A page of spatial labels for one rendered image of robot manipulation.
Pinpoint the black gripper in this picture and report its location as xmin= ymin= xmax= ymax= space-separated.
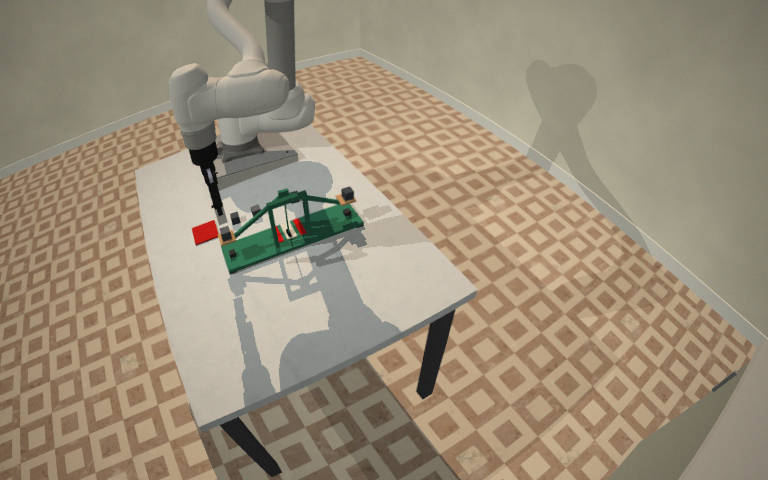
xmin=189 ymin=141 xmax=228 ymax=226

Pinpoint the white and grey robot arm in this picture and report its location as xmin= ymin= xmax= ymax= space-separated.
xmin=169 ymin=0 xmax=315 ymax=163

